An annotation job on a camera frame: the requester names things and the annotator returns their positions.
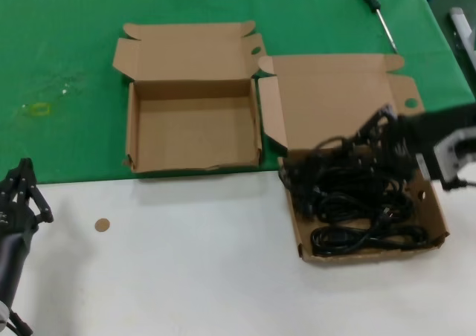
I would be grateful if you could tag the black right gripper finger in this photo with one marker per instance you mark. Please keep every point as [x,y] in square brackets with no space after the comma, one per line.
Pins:
[377,120]
[398,161]

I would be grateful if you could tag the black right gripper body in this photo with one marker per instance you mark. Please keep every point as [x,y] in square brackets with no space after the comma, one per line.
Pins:
[413,135]

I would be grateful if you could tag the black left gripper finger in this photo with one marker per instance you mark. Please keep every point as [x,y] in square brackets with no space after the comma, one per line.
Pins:
[37,198]
[11,187]

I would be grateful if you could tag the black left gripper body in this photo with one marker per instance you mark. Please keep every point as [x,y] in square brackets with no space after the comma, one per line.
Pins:
[16,221]

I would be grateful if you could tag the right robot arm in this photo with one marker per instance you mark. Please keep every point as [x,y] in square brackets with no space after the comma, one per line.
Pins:
[457,116]

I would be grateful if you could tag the round cardboard disc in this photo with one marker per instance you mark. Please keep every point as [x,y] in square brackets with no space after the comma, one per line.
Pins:
[102,225]

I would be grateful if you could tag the yellow rubber band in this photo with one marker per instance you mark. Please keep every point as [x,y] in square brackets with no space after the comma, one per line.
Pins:
[33,108]

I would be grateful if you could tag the green table cloth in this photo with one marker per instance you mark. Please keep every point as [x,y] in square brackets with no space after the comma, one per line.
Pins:
[74,53]

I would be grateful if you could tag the grey metal frame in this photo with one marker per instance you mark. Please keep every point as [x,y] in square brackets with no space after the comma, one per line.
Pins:
[459,20]

